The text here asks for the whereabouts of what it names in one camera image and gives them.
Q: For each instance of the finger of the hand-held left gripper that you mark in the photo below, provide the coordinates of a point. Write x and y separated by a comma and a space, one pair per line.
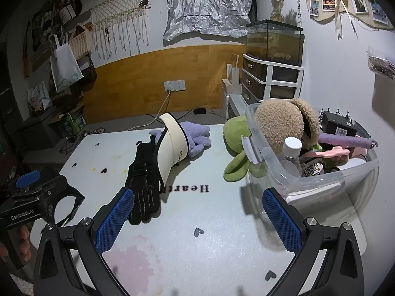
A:
75, 198
27, 178

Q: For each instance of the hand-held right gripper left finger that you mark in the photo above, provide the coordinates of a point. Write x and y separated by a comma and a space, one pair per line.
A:
113, 220

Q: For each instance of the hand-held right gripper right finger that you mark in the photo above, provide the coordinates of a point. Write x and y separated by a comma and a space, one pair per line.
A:
282, 222

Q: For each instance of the clear plastic storage container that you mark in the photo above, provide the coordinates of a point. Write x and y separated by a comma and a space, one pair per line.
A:
308, 194

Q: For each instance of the black glove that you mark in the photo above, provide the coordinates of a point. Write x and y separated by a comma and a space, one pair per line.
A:
143, 188

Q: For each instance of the white sun visor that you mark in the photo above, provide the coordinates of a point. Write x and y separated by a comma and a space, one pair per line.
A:
169, 151

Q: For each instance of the green plush toy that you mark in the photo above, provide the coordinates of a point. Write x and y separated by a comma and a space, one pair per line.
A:
236, 135

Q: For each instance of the purple plush glove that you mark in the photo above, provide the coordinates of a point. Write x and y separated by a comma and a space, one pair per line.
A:
197, 138

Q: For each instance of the person's left hand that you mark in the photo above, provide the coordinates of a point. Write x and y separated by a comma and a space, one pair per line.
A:
24, 243

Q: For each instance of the printed snack packet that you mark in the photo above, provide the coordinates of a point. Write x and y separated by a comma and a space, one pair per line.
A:
311, 168

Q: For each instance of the clear water bottle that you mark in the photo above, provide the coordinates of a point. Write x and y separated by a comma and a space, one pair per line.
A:
291, 157

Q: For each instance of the green printed package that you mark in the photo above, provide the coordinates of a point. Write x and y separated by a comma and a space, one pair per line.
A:
72, 125

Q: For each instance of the colourful printed bag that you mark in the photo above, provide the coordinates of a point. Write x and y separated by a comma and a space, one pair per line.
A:
38, 98

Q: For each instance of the white heart print table mat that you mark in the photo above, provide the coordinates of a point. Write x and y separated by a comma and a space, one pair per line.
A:
197, 215

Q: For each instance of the pink plastic toy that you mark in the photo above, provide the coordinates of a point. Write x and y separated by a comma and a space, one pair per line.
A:
333, 154

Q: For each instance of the beige fluffy earmuffs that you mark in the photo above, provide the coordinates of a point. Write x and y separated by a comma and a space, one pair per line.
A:
277, 123

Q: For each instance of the small black box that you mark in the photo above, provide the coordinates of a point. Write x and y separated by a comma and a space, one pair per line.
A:
338, 125

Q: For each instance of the white tote bag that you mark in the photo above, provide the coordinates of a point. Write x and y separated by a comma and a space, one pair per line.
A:
64, 67

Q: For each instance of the black power adapter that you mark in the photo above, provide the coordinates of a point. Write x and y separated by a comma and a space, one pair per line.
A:
200, 110

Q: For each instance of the woven straw bag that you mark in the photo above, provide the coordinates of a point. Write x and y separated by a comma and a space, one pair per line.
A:
80, 43

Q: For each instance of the white wooden rack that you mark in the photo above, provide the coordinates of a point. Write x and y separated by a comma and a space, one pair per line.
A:
233, 83

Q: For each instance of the glass fish tank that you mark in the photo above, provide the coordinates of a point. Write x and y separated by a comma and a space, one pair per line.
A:
273, 41

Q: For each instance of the clear plastic bag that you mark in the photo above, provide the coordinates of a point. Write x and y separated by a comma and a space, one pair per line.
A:
381, 63

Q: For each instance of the glass vase of dried flowers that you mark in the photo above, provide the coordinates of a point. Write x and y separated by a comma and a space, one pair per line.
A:
277, 9

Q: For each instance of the cream satin ribbon bow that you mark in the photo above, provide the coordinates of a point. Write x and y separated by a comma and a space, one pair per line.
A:
338, 12

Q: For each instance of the burlap photo board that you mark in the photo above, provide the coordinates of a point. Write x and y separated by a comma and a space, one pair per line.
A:
348, 12

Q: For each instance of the silver foil sheet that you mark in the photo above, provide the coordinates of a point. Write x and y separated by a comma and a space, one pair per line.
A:
206, 3

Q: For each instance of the white frame drawer unit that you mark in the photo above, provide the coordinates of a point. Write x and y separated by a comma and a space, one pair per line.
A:
262, 77

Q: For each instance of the white wall socket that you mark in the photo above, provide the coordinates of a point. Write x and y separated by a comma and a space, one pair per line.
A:
174, 85

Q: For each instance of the cream macrame wall hanging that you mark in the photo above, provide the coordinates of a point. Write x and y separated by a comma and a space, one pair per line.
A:
120, 15

